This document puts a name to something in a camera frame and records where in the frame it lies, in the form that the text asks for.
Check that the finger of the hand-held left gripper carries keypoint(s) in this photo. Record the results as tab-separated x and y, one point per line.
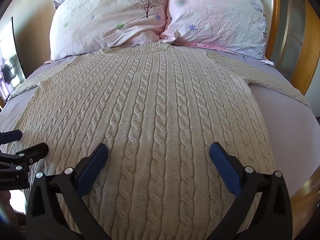
12	135
37	150

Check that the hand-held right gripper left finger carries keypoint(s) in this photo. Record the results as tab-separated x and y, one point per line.
93	163

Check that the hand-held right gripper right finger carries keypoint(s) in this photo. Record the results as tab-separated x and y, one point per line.
224	165

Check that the pink floral pillow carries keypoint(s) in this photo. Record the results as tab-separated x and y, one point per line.
215	15

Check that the pink floral pillow tree print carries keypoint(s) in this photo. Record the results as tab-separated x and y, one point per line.
107	12

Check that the wooden headboard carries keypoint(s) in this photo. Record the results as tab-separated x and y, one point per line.
290	35

